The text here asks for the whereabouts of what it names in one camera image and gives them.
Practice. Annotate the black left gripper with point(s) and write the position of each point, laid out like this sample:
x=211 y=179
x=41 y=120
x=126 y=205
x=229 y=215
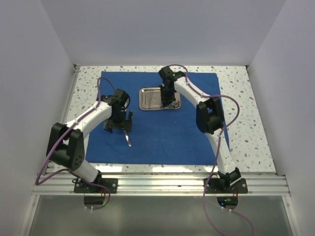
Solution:
x=125 y=124

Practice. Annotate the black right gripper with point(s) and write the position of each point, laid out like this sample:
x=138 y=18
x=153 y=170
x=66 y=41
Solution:
x=166 y=101

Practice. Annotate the blue surgical cloth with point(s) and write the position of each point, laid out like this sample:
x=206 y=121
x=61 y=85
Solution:
x=157 y=137

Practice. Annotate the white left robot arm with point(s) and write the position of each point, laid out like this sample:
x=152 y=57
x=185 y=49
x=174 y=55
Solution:
x=66 y=142

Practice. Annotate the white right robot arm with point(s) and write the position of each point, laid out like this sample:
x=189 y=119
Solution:
x=209 y=120

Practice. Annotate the steel instrument tray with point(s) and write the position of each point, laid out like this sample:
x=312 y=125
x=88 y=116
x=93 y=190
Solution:
x=157 y=98

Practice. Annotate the aluminium mounting rail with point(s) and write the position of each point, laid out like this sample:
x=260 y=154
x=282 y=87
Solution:
x=192 y=184

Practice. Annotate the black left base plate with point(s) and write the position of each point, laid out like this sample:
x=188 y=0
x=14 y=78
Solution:
x=102 y=185

